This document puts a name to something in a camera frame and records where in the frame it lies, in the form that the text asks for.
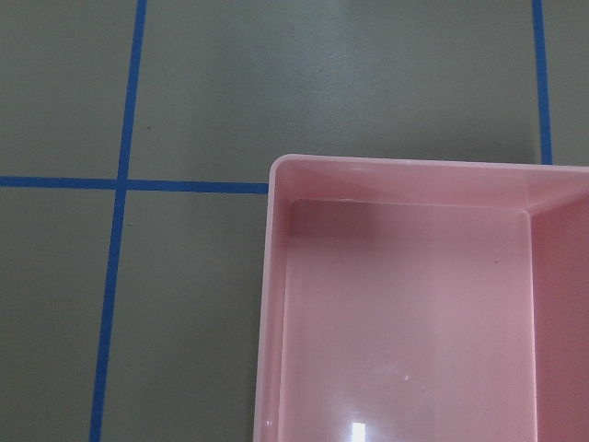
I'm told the pink plastic bin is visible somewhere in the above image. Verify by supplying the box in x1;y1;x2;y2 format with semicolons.
252;155;588;441

